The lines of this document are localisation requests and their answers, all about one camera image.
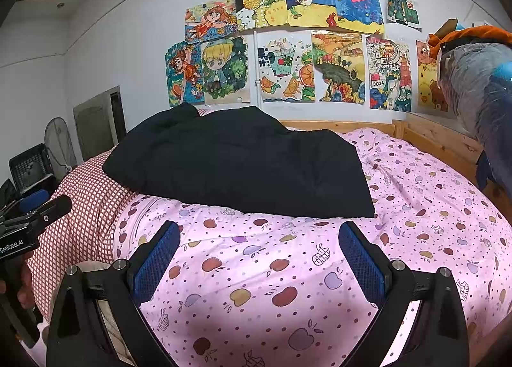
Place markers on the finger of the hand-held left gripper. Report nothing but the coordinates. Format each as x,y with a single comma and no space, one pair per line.
52,211
36,199

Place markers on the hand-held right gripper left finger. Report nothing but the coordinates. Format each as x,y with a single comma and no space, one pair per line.
156,267

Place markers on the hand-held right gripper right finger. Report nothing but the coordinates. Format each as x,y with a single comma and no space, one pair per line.
362,267

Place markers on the black coat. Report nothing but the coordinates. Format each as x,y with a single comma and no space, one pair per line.
240,163

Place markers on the person's left hand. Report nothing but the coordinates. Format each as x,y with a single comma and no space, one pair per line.
28,287

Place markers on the black plastic crate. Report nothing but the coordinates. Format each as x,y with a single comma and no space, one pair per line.
30,167

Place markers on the standing fan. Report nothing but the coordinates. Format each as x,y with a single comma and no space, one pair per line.
60,147

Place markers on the pink fruit-print quilt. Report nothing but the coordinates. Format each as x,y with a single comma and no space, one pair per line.
280,271

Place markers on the orange-haired girl blue drawing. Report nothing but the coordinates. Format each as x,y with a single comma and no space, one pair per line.
184,74

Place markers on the blue hanging garment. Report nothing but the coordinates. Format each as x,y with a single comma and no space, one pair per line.
498,131

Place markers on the yellow chick and bear drawing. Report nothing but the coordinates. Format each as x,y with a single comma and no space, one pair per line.
430,86

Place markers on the penguin and tower drawing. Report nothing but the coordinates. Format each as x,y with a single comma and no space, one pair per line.
388,74

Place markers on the green hill landscape drawing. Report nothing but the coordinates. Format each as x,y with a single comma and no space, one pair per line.
338,66

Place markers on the blond-haired child drawing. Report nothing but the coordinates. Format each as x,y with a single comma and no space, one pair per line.
224,70

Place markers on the grey garment in plastic cover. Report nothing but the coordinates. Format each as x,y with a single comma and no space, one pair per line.
468,82

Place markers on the oranges and boat drawing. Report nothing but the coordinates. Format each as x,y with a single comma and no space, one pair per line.
286,66

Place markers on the orange-haired lying girl drawing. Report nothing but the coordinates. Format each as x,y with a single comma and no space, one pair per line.
210,22

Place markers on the orange hanging garment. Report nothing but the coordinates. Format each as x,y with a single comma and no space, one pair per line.
472,36

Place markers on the pineapple drawing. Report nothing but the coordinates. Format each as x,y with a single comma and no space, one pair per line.
256,2

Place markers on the grey wall hatch door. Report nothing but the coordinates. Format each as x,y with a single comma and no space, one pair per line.
98,123

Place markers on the wooden bed frame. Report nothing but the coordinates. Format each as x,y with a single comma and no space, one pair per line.
440,139

